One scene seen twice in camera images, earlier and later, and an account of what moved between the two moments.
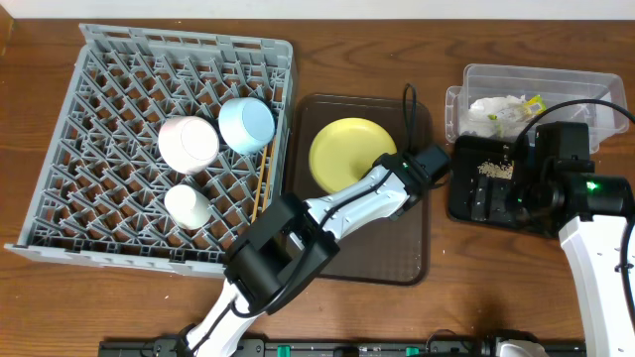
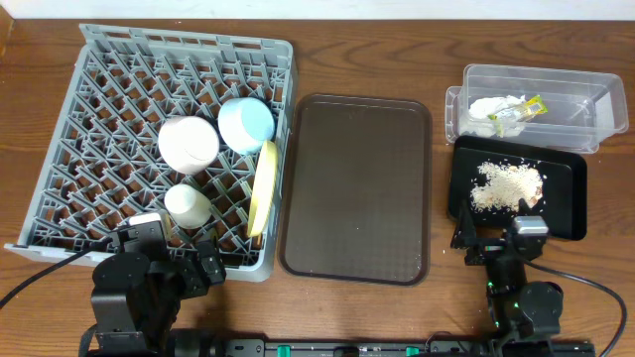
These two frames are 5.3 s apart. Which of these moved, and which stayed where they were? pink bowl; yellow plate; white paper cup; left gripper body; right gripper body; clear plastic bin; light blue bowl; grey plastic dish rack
Moved: right gripper body; left gripper body; yellow plate
Stayed: clear plastic bin; white paper cup; pink bowl; grey plastic dish rack; light blue bowl
